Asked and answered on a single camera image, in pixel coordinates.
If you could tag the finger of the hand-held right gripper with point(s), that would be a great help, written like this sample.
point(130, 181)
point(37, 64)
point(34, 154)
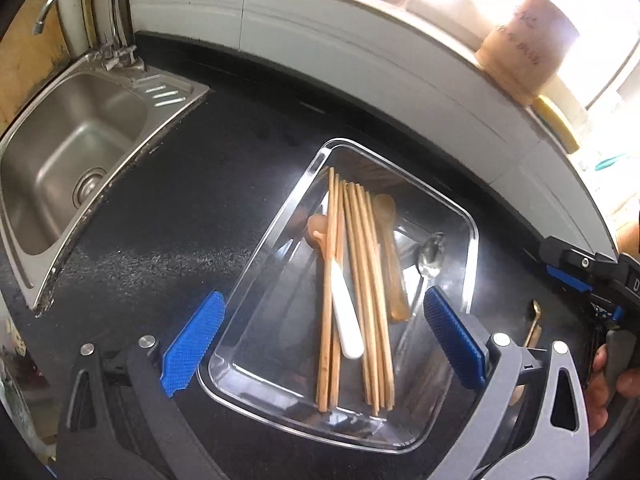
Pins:
point(575, 257)
point(570, 279)

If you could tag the wooden spoon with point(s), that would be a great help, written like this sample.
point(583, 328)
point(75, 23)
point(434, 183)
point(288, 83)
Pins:
point(518, 391)
point(392, 270)

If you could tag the wooden cutting board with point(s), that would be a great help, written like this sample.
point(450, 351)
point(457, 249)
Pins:
point(25, 60)

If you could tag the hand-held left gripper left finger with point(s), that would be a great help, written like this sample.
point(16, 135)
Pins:
point(195, 342)

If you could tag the clear plastic tray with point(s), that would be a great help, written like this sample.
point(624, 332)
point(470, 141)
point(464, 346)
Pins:
point(280, 340)

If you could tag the stainless steel sink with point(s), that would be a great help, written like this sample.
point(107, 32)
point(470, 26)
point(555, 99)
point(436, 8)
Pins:
point(65, 160)

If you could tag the gold metal spoon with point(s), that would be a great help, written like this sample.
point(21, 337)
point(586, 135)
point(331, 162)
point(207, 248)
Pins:
point(534, 312)

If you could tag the person's right hand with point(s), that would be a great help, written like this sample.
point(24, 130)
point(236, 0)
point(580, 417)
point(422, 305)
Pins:
point(602, 400)

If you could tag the yellow sponge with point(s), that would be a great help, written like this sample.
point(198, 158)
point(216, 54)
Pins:
point(557, 122)

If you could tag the large bamboo canister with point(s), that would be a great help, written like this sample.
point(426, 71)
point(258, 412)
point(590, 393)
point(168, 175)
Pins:
point(631, 240)

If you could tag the silver metal spoon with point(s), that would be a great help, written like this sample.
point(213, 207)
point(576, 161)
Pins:
point(431, 257)

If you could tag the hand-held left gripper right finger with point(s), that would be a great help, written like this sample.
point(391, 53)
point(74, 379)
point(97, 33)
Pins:
point(452, 340)

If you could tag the group of wooden chopsticks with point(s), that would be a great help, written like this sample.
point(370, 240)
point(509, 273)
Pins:
point(367, 285)

